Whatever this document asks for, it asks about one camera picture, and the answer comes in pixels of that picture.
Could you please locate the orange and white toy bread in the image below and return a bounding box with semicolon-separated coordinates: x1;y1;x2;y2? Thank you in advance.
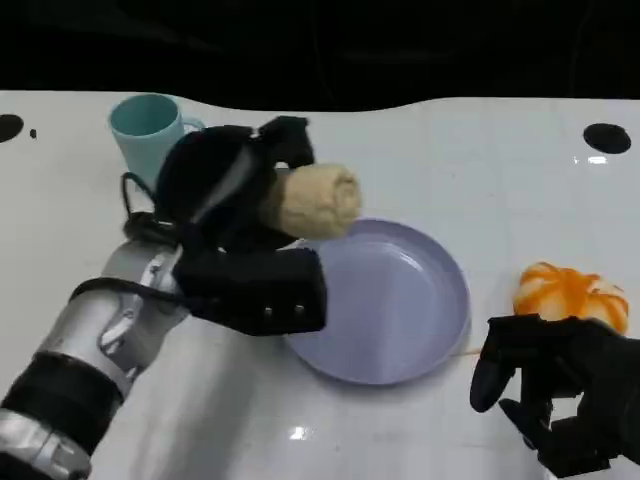
513;260;631;335

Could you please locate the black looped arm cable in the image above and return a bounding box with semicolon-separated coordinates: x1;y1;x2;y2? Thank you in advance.
120;171;181;244

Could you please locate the beige towel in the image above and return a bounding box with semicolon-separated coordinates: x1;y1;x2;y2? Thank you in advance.
263;162;363;242

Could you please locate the lilac plate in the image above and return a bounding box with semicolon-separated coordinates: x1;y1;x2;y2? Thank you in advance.
281;217;473;387

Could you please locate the pale green mug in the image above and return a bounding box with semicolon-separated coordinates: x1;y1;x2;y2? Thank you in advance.
108;93;207;185

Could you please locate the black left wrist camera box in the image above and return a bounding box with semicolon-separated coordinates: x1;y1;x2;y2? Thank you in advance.
172;247;329;337

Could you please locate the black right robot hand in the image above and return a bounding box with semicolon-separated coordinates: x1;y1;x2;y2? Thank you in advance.
469;313;640;479

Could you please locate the black round table grommet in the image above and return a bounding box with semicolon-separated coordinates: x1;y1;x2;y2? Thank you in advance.
583;123;632;154
0;114;25;145

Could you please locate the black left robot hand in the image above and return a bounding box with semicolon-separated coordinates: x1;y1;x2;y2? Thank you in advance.
156;115;319;254

